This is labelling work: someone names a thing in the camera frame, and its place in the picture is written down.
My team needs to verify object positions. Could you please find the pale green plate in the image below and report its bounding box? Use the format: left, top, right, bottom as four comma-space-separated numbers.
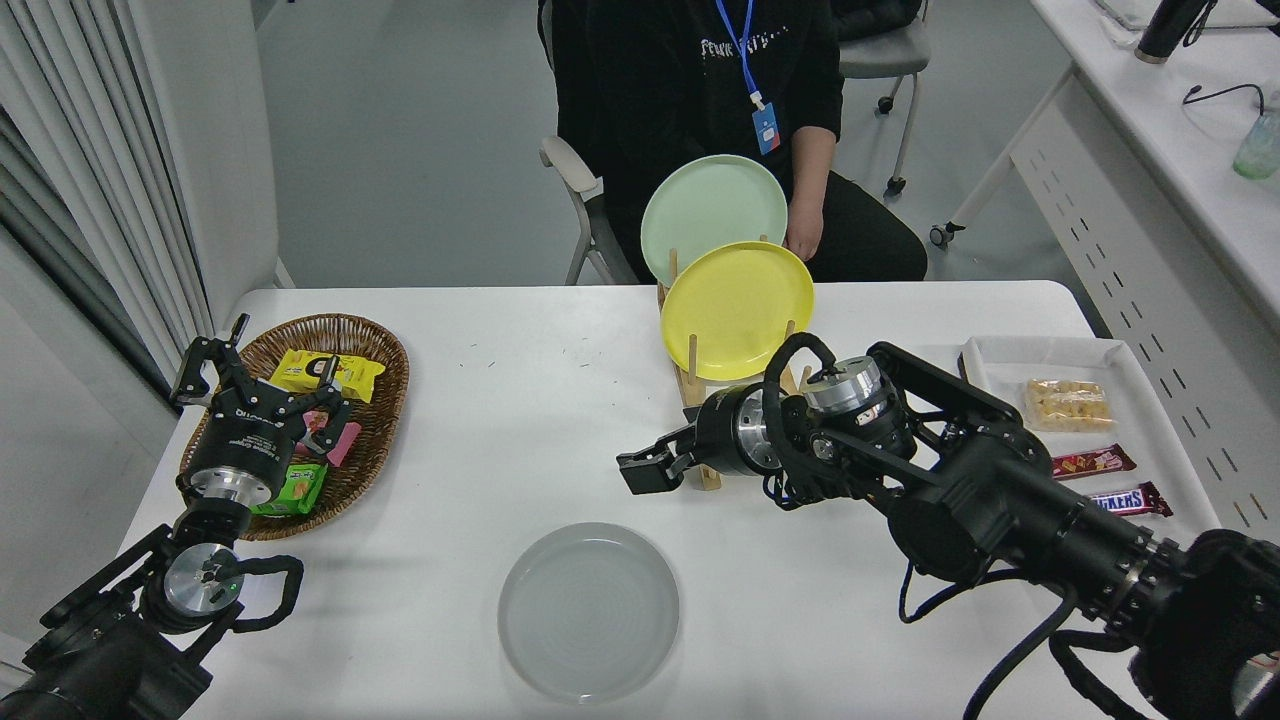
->
640, 153, 789, 288

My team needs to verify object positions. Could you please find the brown wicker basket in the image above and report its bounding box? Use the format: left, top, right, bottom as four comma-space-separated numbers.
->
178, 313, 411, 542

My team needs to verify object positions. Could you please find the person's left hand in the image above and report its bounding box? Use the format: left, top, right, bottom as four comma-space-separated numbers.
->
785, 206, 827, 263

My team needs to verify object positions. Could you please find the white side desk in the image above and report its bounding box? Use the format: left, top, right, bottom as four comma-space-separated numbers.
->
930, 0, 1280, 471

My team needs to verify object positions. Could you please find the wooden plate rack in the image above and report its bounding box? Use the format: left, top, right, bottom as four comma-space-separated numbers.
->
657, 235, 814, 491

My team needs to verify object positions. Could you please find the yellow plate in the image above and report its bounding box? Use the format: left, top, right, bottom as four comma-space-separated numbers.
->
661, 241, 816, 383

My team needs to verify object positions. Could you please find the thin black cable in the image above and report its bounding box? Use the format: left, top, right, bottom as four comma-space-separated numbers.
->
1184, 83, 1266, 113

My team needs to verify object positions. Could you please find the blue lanyard badge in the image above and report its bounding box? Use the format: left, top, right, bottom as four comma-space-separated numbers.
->
714, 0, 782, 157

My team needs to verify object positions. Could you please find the pale grey curtain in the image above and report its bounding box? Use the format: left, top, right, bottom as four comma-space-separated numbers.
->
0, 0, 216, 401

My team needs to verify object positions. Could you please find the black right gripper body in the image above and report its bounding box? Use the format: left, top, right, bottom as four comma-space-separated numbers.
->
695, 385, 747, 477

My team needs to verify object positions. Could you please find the brown Snickers bar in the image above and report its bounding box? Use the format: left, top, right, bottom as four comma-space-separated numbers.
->
1085, 481, 1174, 519

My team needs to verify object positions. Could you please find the green snack pack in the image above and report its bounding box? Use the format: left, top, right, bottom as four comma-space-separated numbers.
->
250, 461, 329, 517

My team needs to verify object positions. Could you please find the white foam tray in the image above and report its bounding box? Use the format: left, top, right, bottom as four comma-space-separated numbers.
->
958, 337, 1223, 536

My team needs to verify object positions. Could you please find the black bottle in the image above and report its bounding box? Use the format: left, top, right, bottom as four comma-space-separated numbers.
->
1135, 0, 1211, 65

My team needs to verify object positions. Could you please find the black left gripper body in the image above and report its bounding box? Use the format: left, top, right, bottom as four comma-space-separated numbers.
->
180, 400, 301, 493

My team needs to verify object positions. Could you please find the tan puffed snack pack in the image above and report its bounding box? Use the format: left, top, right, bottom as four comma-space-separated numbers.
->
1023, 378, 1114, 433

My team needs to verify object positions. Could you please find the translucent green bottle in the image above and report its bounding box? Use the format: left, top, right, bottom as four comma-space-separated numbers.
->
1233, 108, 1280, 181

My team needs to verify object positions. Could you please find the red snack bar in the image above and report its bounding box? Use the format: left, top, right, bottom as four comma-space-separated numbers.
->
1050, 444, 1138, 482

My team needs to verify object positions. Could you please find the pink snack pack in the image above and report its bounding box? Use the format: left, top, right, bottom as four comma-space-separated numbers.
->
295, 405, 363, 468

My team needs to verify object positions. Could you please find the grey wheeled chair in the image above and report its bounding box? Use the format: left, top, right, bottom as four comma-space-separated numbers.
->
838, 0, 933, 196

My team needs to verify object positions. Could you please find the grey plate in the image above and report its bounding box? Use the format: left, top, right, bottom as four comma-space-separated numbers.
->
497, 522, 681, 705

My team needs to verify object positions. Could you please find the yellow snack pack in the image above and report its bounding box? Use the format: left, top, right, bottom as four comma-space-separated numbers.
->
270, 349, 387, 403

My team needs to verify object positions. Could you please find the person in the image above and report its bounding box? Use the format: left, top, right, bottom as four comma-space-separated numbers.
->
540, 0, 929, 286

